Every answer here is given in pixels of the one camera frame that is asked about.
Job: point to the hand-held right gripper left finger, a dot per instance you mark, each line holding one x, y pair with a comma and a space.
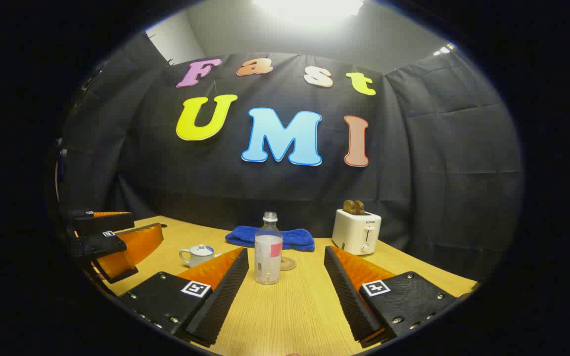
225, 291

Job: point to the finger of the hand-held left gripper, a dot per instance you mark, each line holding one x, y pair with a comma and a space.
104, 223
136, 247

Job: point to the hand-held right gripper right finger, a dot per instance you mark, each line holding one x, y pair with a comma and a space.
347, 291

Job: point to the white ceramic teacup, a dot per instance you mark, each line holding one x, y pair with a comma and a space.
197, 260

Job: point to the clear plastic water bottle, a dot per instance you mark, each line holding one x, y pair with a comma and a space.
268, 257

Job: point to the round cork coaster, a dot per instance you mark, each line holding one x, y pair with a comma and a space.
289, 264

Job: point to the white toaster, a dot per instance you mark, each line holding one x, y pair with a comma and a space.
354, 232

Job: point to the blue folded towel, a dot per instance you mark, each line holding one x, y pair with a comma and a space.
292, 238

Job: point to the brown bread slice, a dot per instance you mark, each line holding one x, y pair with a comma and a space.
348, 206
360, 206

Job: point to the small ceiling light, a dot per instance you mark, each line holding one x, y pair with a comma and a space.
444, 49

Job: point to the large ceiling light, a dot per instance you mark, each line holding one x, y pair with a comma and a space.
309, 7

